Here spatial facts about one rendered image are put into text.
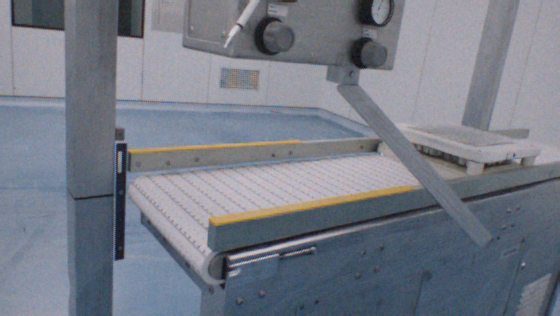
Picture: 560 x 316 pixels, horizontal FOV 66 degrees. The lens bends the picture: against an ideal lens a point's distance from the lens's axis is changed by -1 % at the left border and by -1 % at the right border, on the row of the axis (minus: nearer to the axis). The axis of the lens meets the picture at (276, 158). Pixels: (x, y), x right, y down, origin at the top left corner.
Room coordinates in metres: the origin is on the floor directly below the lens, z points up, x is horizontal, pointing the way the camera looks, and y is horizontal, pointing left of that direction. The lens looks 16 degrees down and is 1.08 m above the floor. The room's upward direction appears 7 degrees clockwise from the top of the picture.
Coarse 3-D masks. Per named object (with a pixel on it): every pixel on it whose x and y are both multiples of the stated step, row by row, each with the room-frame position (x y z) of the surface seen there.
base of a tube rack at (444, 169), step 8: (384, 152) 0.96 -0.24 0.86; (400, 160) 0.93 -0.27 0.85; (432, 160) 0.88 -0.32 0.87; (440, 160) 0.88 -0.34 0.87; (512, 160) 0.97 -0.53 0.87; (440, 168) 0.85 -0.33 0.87; (448, 168) 0.83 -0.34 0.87; (456, 168) 0.83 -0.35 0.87; (464, 168) 0.84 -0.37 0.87; (488, 168) 0.87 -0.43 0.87; (496, 168) 0.88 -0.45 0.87; (504, 168) 0.88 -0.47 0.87; (512, 168) 0.89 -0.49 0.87; (440, 176) 0.84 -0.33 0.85; (448, 176) 0.83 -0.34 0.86; (456, 176) 0.82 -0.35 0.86; (464, 176) 0.81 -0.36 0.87
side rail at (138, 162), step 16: (288, 144) 0.82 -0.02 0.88; (304, 144) 0.85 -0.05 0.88; (320, 144) 0.87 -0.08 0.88; (336, 144) 0.90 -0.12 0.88; (352, 144) 0.93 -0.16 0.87; (368, 144) 0.96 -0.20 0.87; (128, 160) 0.64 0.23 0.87; (144, 160) 0.65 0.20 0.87; (160, 160) 0.67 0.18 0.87; (176, 160) 0.68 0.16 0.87; (192, 160) 0.70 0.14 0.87; (208, 160) 0.72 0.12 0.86; (224, 160) 0.74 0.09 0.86; (240, 160) 0.76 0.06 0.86; (256, 160) 0.78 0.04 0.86
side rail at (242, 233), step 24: (528, 168) 0.87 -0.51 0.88; (552, 168) 0.93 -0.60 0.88; (408, 192) 0.62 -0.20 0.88; (456, 192) 0.70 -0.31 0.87; (480, 192) 0.75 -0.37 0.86; (288, 216) 0.48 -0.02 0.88; (312, 216) 0.51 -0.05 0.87; (336, 216) 0.53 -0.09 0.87; (360, 216) 0.56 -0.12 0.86; (216, 240) 0.42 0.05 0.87; (240, 240) 0.44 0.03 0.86; (264, 240) 0.46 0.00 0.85
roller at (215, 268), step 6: (222, 252) 0.45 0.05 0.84; (216, 258) 0.44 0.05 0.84; (222, 258) 0.44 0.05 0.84; (210, 264) 0.44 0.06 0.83; (216, 264) 0.44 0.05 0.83; (222, 264) 0.44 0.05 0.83; (210, 270) 0.44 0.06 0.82; (216, 270) 0.44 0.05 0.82; (222, 270) 0.44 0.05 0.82; (216, 276) 0.44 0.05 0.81; (222, 276) 0.44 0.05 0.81
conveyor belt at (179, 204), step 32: (320, 160) 0.86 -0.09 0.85; (352, 160) 0.89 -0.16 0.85; (384, 160) 0.93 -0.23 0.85; (544, 160) 1.14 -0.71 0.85; (128, 192) 0.63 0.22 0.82; (160, 192) 0.59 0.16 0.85; (192, 192) 0.60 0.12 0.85; (224, 192) 0.62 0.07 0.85; (256, 192) 0.63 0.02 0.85; (288, 192) 0.65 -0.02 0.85; (320, 192) 0.67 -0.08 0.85; (352, 192) 0.69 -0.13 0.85; (160, 224) 0.53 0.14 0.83; (192, 224) 0.50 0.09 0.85; (192, 256) 0.45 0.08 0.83
